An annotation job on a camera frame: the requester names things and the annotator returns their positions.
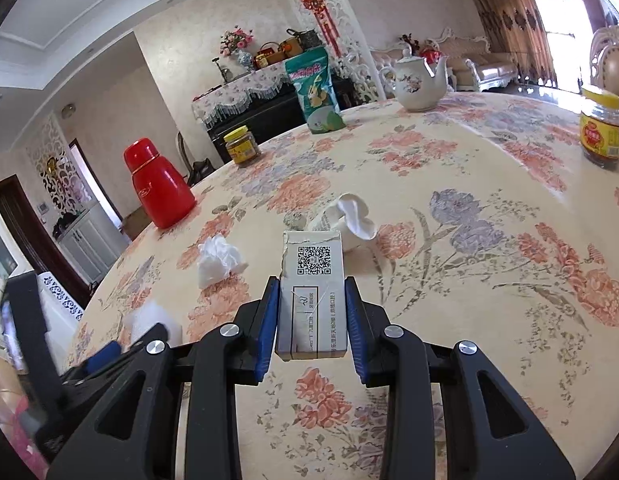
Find brown patterned curtain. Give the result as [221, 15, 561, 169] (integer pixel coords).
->
[464, 0, 557, 88]

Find red thermos flask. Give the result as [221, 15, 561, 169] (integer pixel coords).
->
[124, 139, 197, 231]

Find small white carton box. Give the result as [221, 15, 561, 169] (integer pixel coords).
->
[276, 229, 349, 361]

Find flower vase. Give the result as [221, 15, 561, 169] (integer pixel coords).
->
[220, 27, 255, 71]

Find wicker basket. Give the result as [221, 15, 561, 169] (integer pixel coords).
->
[254, 35, 305, 68]

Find ornate white sofa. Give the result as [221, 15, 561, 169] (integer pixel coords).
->
[372, 27, 520, 93]

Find dark wooden door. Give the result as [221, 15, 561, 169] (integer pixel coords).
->
[0, 175, 93, 310]

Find floral lace piano cloth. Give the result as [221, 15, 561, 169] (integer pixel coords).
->
[191, 62, 303, 128]

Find pink plastic bag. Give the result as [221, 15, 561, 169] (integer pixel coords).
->
[8, 395, 48, 479]

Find dark handbag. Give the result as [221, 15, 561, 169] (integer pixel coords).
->
[287, 28, 320, 52]

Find large yellow-lid jar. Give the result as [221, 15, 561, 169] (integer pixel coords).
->
[579, 85, 619, 170]

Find black piano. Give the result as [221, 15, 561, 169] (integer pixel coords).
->
[207, 77, 360, 163]

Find white lattice entrance screen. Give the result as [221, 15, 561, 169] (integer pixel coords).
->
[27, 115, 98, 226]

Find white lattice room screen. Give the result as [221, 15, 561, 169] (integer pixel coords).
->
[282, 0, 385, 106]

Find small yellow-lid jar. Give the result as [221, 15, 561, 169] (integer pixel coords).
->
[224, 125, 263, 166]

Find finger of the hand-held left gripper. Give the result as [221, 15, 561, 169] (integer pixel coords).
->
[62, 324, 169, 387]

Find low white cabinet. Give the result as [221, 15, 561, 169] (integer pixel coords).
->
[52, 202, 130, 286]

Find white floral teapot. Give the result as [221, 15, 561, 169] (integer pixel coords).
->
[378, 47, 449, 112]

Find floral tablecloth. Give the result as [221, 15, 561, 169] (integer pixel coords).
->
[67, 91, 619, 480]

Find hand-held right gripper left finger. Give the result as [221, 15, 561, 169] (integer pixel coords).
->
[46, 276, 282, 480]

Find white patterned box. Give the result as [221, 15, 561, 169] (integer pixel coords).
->
[37, 270, 85, 322]

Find crumpled white tissue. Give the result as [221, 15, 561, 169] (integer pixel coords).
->
[196, 234, 248, 290]

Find black bag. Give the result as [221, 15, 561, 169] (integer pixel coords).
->
[54, 212, 83, 236]

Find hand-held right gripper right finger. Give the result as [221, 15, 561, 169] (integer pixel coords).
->
[343, 275, 576, 480]

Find white foam wrap piece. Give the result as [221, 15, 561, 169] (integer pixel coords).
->
[307, 192, 379, 252]

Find green snack bag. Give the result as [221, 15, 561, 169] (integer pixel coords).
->
[284, 52, 346, 135]

